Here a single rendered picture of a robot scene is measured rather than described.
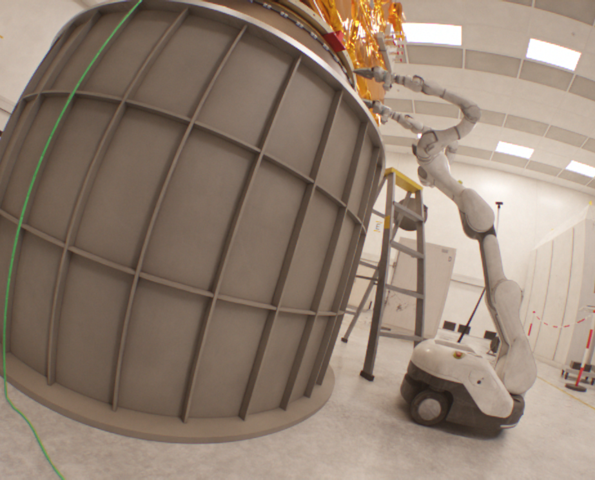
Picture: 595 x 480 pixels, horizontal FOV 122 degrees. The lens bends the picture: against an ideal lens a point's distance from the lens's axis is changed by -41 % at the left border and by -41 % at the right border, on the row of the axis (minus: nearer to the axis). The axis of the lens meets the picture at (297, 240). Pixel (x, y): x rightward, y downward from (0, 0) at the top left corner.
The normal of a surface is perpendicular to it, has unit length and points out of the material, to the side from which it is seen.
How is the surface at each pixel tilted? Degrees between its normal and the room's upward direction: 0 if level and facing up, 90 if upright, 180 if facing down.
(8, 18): 90
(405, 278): 90
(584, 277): 90
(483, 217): 90
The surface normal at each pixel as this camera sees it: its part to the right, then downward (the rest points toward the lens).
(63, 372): 0.27, -0.04
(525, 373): -0.42, -0.23
